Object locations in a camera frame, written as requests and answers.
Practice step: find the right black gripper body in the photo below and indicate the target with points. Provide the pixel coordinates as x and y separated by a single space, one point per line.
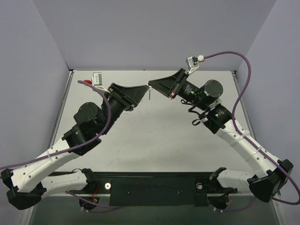
177 83

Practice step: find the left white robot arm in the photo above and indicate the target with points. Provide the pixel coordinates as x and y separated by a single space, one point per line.
31 181

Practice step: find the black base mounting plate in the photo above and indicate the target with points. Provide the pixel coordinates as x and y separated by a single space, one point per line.
158 188

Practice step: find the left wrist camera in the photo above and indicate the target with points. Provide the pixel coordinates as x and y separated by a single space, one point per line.
97 79

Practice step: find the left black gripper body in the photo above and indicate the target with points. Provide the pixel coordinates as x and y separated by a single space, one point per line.
122 98

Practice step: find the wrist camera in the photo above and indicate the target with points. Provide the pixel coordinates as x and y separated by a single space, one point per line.
192 64
97 79

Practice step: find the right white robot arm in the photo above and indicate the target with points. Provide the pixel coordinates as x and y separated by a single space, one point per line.
268 174

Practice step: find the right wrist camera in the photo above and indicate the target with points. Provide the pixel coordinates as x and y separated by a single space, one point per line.
192 64

